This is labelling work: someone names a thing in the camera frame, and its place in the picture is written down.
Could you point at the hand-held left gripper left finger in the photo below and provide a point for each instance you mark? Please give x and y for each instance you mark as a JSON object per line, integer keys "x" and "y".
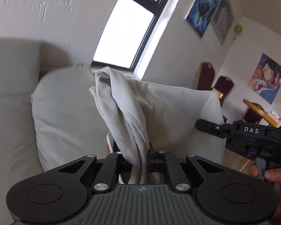
{"x": 112, "y": 166}

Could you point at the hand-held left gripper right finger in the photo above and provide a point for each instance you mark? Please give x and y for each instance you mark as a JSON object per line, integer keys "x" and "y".
{"x": 152, "y": 160}

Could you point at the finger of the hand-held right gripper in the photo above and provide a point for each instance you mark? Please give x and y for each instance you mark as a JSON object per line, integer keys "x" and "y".
{"x": 208, "y": 127}

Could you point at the light grey shirt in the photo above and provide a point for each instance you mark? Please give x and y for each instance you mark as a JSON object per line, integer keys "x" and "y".
{"x": 131, "y": 112}

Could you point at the small pink flat object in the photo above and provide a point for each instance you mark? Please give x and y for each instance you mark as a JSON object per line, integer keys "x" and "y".
{"x": 110, "y": 143}

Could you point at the round wooden table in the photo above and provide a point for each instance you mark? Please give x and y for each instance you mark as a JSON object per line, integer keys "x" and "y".
{"x": 269, "y": 118}

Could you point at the light grey sofa pillow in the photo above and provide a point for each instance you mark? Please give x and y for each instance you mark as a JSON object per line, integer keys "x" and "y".
{"x": 65, "y": 112}

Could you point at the beige sofa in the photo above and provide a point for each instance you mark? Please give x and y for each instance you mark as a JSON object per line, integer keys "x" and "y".
{"x": 9, "y": 98}

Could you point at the black framed window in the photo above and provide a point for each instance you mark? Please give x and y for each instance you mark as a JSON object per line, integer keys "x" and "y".
{"x": 126, "y": 28}

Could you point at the maroon chair with gold frame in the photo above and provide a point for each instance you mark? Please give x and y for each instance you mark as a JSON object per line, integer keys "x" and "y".
{"x": 205, "y": 77}
{"x": 253, "y": 114}
{"x": 223, "y": 86}

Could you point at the orange and blue wall poster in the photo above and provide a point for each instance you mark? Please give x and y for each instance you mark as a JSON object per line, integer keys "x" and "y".
{"x": 267, "y": 78}

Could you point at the yellow green wall decoration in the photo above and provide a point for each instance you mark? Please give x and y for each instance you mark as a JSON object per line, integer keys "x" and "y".
{"x": 237, "y": 28}

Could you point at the pink wall poster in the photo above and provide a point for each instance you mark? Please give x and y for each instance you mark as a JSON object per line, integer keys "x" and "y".
{"x": 223, "y": 18}

